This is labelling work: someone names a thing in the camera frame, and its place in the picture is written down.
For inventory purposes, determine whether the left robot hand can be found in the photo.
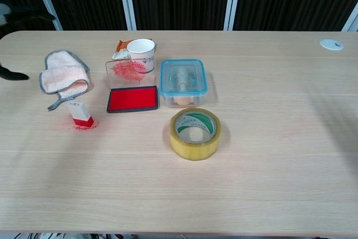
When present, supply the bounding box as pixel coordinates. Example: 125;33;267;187
0;2;56;81

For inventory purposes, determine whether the red and white stamp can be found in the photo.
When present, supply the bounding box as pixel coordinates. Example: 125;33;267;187
67;101;95;128

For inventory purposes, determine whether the pink towel grey trim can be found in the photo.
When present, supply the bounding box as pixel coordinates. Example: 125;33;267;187
38;49;91;111

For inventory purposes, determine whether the orange snack packet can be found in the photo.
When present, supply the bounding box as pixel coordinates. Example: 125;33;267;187
111;39;153;60

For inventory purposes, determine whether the red ink pad clear lid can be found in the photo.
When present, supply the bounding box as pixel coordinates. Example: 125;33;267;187
105;59;159;114

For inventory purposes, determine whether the white paper cup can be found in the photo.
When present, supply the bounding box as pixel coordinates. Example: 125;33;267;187
126;38;156;73

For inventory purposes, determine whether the beige plastic fitting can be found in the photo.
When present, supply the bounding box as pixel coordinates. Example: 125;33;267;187
168;67;196;107

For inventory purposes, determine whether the clear container blue rim lid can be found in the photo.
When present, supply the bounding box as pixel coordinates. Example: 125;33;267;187
159;58;210;109

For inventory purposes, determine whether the yellowish packing tape roll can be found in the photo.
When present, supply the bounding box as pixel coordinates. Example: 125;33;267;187
169;107;222;162

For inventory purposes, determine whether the white cable grommet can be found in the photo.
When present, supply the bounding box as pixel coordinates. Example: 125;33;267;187
319;38;344;51

